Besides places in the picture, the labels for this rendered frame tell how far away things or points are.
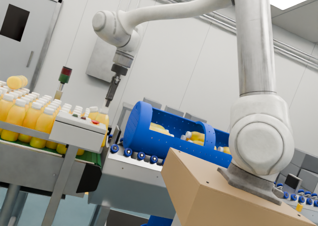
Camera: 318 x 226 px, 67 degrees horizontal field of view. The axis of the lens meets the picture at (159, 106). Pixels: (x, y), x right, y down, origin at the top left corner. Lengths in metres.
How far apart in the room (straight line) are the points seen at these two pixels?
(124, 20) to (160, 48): 3.78
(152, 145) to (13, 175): 0.64
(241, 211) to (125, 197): 0.80
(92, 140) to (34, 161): 0.29
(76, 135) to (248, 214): 0.67
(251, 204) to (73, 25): 4.44
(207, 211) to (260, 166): 0.19
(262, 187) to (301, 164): 3.91
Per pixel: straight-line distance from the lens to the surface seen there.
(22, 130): 1.17
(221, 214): 0.73
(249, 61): 0.73
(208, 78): 4.96
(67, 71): 1.65
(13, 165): 1.21
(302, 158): 4.78
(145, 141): 1.26
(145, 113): 1.26
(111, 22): 0.97
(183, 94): 4.82
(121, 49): 1.10
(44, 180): 1.21
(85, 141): 1.02
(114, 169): 1.29
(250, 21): 0.77
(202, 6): 1.05
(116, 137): 1.32
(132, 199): 1.43
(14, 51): 4.99
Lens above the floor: 1.33
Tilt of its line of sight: 4 degrees down
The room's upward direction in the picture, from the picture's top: 20 degrees clockwise
